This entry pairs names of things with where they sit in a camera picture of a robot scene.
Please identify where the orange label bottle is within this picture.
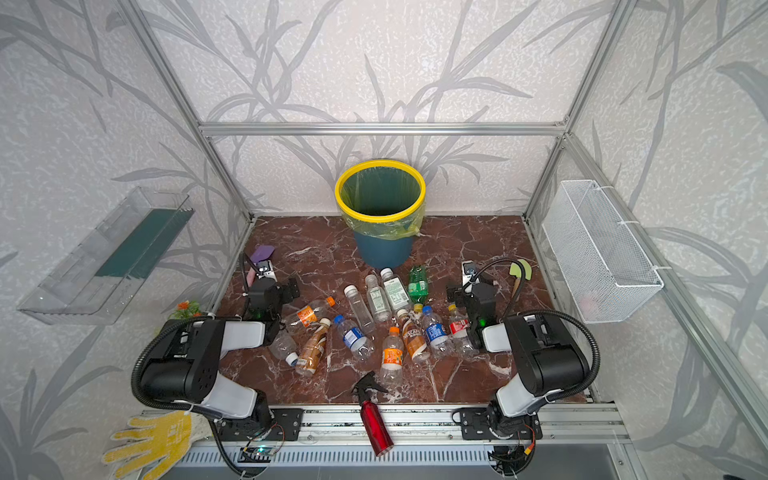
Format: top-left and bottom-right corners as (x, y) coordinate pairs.
(380, 327), (404, 386)
(284, 297), (336, 335)

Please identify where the crushed clear bottle white cap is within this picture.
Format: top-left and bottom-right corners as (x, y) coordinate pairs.
(268, 330), (299, 367)

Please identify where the green plastic bottle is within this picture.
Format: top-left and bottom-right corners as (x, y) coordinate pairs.
(408, 265), (429, 305)

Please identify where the brown coffee bottle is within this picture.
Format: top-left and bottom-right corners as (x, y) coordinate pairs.
(396, 309), (430, 363)
(295, 318), (332, 376)

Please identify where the clear square bottle green label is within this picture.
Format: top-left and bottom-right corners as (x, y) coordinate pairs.
(380, 268), (412, 312)

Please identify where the blue label water bottle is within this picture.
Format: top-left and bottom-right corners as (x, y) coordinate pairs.
(333, 315), (374, 362)
(422, 306), (452, 360)

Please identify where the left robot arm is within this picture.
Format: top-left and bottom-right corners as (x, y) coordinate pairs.
(131, 277), (300, 433)

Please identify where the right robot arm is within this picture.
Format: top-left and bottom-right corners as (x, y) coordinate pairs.
(446, 282), (601, 439)

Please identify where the teal bin with yellow rim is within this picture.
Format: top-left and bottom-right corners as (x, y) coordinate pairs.
(334, 159), (426, 269)

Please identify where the yellow-green bin liner bag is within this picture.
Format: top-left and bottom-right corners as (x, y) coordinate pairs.
(334, 159), (426, 241)

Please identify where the green toy shovel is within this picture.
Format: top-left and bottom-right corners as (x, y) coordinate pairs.
(509, 259), (532, 281)

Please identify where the red label bottle yellow cap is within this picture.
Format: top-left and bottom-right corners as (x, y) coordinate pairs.
(448, 303), (479, 359)

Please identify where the artificial flower pot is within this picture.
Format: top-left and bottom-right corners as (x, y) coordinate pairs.
(169, 300), (206, 320)

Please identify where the green circuit board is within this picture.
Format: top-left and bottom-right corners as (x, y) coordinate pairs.
(237, 443), (283, 465)

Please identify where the yellow rubber glove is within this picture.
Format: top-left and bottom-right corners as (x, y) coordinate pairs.
(101, 411), (212, 479)

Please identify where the red spray bottle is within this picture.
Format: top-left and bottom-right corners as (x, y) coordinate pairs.
(352, 371), (394, 457)

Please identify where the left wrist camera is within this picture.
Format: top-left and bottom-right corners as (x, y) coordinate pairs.
(256, 260), (277, 281)

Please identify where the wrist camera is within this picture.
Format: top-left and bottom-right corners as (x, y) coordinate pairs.
(256, 260), (277, 281)
(461, 260), (478, 284)

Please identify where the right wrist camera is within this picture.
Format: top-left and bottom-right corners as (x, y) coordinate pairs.
(461, 260), (478, 284)

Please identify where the white wire mesh basket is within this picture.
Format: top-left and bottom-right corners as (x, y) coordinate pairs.
(542, 180), (664, 324)

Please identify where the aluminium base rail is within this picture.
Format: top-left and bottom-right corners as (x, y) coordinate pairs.
(141, 403), (631, 446)

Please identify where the clear acrylic wall shelf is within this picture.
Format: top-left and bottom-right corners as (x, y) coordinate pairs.
(18, 187), (194, 325)

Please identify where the aluminium frame crossbar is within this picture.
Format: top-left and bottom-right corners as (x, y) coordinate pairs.
(199, 122), (565, 137)

